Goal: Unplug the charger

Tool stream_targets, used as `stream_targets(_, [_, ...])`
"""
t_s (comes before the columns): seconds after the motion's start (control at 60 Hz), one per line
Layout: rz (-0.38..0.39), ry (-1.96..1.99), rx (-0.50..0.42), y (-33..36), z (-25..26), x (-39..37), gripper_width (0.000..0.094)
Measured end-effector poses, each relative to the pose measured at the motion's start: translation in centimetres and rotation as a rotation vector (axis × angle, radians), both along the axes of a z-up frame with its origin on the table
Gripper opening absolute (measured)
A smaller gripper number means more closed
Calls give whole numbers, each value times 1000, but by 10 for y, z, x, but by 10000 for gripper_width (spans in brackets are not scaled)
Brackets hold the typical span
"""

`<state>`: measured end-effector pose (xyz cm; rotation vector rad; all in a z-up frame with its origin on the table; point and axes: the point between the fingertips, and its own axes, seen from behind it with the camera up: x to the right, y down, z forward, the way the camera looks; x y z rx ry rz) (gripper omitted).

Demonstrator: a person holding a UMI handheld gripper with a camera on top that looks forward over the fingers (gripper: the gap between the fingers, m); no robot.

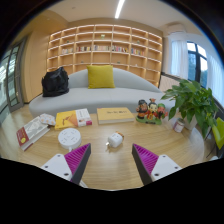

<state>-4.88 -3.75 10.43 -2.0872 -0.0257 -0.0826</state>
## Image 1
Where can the curved grey sofa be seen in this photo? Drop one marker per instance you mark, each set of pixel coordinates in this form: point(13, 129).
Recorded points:
point(86, 96)

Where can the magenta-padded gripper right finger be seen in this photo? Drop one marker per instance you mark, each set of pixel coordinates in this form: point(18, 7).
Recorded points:
point(165, 166)

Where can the wooden wall shelf unit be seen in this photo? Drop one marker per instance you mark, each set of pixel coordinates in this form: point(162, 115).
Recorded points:
point(106, 55)

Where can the white sheer curtain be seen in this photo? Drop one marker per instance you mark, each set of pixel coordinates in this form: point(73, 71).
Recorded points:
point(179, 59)
point(216, 81)

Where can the flat yellow book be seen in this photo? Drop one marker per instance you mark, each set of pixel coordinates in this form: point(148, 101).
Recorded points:
point(115, 115)

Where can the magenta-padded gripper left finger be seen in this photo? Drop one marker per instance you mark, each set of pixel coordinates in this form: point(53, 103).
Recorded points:
point(56, 165)

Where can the grey framed glass door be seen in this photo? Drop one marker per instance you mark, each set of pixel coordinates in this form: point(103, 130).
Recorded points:
point(11, 78)

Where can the black bag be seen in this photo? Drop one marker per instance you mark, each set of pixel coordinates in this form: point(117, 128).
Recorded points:
point(55, 82)

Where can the colourful cartoon figurine set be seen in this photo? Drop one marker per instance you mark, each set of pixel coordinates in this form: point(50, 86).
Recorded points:
point(151, 111)

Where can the green potted plant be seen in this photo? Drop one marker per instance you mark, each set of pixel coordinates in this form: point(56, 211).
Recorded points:
point(193, 101)

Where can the white orange-dotted cloth pouch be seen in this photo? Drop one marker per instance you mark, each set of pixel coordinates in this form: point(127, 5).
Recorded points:
point(47, 119)

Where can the lime green chair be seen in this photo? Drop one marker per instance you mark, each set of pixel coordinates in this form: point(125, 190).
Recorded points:
point(219, 133)

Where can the dark framed window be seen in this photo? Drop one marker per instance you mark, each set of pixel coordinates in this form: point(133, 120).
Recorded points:
point(197, 65)

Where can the yellow and white book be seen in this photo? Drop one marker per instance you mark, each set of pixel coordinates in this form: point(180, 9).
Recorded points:
point(68, 119)

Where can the red and white book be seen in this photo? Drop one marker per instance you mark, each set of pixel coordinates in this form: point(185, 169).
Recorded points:
point(31, 133)

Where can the long ceiling light strip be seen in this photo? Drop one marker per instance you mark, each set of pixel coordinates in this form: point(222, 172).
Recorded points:
point(120, 8)

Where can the yellow cushion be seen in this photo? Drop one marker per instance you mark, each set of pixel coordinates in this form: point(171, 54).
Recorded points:
point(101, 76)

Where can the white wall air conditioner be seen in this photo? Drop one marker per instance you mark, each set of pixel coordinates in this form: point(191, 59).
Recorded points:
point(176, 28)

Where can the small red and white can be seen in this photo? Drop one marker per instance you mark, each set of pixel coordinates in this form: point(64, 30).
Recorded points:
point(178, 125)

